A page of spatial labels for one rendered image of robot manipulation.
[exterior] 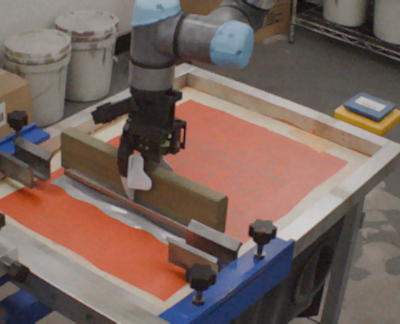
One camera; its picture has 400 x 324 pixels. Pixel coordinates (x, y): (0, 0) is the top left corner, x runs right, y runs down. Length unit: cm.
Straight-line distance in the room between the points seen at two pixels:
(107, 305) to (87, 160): 45
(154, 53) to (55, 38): 257
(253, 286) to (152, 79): 36
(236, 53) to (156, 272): 37
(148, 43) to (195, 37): 8
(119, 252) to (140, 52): 33
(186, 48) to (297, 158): 51
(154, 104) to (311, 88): 309
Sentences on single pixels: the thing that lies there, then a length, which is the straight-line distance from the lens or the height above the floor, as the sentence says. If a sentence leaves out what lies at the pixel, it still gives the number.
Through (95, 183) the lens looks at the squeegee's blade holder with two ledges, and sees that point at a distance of 162.
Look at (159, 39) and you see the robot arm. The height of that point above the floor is 130.
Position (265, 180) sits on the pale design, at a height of 95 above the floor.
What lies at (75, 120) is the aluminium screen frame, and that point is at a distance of 183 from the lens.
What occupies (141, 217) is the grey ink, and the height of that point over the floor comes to 96.
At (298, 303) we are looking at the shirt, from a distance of 184.
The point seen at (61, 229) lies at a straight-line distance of 155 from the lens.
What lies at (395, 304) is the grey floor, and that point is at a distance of 307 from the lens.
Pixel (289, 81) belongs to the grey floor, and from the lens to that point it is 458.
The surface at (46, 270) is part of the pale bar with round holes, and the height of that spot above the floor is 104.
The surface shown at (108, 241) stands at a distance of 153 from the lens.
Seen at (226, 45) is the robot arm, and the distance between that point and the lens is 137.
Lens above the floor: 181
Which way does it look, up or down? 29 degrees down
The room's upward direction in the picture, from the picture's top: 5 degrees clockwise
